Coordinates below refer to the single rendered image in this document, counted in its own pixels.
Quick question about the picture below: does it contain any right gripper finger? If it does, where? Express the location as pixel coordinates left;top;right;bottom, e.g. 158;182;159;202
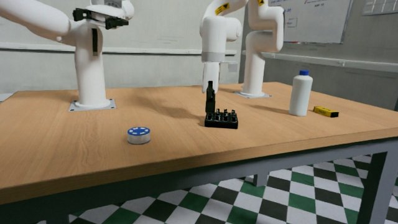
73;7;94;22
105;16;129;30

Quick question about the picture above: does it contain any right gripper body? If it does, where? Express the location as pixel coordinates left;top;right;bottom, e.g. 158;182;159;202
85;2;125;27

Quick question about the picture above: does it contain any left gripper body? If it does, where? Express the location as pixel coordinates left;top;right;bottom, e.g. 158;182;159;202
201;61;221;94

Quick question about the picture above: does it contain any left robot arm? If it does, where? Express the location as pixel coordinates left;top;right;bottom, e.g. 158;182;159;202
200;0;285;97

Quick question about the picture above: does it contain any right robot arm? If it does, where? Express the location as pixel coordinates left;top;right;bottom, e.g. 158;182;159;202
0;0;134;109

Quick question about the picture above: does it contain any white plastic bottle with blue cap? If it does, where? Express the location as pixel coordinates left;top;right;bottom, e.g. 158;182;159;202
289;70;313;116

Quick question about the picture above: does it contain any short grey cylinder with blue top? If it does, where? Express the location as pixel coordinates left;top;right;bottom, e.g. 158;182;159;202
127;127;150;145

